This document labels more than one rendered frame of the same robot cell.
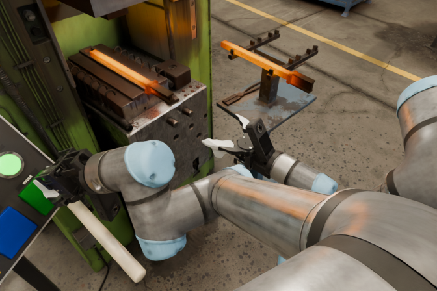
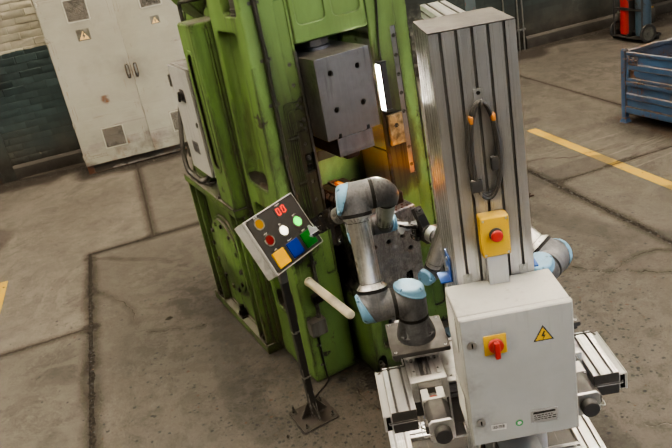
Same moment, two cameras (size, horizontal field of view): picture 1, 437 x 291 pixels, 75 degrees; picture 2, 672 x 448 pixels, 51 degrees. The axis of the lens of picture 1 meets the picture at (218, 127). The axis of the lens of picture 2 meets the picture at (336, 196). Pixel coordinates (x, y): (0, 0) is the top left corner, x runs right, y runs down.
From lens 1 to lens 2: 2.61 m
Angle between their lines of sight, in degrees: 29
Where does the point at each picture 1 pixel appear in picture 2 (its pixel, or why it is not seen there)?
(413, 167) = not seen: hidden behind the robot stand
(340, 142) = (619, 302)
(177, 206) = not seen: hidden behind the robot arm
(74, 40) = (324, 175)
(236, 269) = not seen: hidden behind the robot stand
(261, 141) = (419, 217)
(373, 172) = (647, 331)
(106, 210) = (336, 237)
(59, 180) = (320, 219)
